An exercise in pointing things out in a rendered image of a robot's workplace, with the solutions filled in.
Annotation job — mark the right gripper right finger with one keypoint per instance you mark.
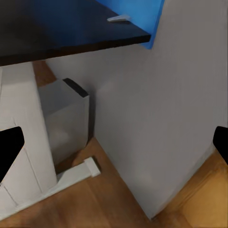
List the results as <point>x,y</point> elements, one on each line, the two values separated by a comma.
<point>220,140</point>

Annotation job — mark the door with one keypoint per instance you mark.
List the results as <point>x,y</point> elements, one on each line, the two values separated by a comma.
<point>203,200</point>

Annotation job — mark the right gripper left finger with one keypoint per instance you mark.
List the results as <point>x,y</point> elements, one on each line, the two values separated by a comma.
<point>11,142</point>

